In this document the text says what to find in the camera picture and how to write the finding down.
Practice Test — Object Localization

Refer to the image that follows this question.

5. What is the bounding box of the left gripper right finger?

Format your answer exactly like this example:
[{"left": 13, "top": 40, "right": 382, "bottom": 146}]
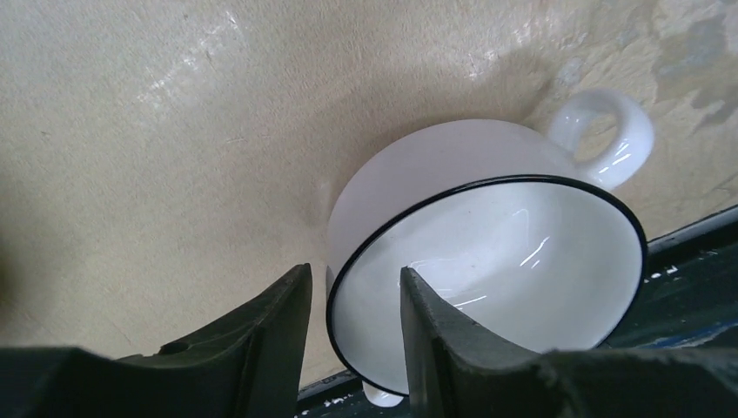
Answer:
[{"left": 400, "top": 267, "right": 737, "bottom": 417}]

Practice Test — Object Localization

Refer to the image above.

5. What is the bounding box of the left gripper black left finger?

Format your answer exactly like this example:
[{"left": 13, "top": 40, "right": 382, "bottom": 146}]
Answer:
[{"left": 1, "top": 264, "right": 312, "bottom": 417}]

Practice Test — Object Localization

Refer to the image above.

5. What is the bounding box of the white two-handled soup cup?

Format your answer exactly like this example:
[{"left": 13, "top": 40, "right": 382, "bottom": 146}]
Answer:
[{"left": 325, "top": 89, "right": 654, "bottom": 408}]

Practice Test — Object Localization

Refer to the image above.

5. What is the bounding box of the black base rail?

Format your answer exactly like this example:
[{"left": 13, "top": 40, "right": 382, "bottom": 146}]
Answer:
[{"left": 296, "top": 208, "right": 737, "bottom": 417}]

